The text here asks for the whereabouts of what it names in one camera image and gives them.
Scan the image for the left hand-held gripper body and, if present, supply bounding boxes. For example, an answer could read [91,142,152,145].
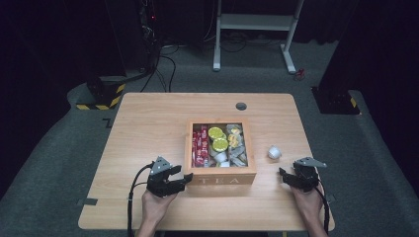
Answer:
[145,155,186,198]

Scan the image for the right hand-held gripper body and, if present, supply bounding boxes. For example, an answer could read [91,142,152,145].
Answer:
[289,156,328,194]

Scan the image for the small white ball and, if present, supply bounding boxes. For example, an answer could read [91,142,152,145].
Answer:
[267,144,283,161]

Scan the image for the wooden tea box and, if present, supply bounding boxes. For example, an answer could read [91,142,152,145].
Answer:
[183,118,258,187]

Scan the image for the person's left hand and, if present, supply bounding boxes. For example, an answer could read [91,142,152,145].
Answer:
[140,190,179,228]

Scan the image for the person's right hand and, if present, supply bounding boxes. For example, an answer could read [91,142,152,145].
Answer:
[291,185,324,222]

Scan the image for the row of red stick packets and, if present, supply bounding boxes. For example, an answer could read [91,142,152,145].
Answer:
[191,124,210,169]

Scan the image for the lime slices in box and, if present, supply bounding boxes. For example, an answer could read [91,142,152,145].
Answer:
[211,137,230,153]

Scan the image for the grey clear sachet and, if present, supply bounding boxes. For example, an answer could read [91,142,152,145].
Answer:
[229,145,249,168]

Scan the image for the yellow lidded capsule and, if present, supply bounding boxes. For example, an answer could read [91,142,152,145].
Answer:
[208,126,225,141]

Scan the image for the clear sachet with yellow print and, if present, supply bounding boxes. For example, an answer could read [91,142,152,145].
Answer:
[225,123,243,136]
[227,133,242,149]

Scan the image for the grey tape strip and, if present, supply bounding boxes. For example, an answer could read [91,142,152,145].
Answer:
[76,197,99,207]

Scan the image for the black yellow striped stand base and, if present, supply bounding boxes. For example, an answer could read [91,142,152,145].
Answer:
[75,75,127,112]

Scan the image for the white metal stand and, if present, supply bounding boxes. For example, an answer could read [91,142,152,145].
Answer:
[212,0,306,75]

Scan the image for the dark equipment rack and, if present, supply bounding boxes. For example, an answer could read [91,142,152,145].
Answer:
[137,0,161,45]

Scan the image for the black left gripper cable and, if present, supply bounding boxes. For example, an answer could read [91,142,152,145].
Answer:
[126,160,156,237]

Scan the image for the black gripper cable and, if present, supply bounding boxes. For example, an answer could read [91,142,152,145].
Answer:
[313,184,331,235]
[126,160,156,237]

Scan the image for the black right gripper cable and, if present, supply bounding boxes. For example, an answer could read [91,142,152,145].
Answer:
[313,184,331,235]

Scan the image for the black floor cables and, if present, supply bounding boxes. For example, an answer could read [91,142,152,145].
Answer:
[139,43,181,94]

